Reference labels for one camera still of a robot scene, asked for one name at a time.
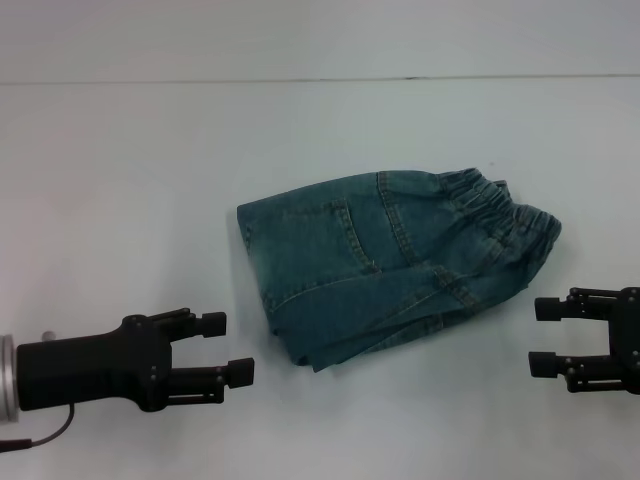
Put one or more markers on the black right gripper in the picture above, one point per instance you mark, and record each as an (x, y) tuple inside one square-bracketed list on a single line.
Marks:
[(631, 340)]

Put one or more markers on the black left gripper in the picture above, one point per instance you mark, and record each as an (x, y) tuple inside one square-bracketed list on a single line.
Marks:
[(90, 372)]

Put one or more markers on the blue denim shorts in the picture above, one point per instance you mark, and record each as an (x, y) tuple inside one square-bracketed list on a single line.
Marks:
[(380, 270)]

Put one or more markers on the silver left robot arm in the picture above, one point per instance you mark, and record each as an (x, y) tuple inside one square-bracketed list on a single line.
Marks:
[(7, 380)]

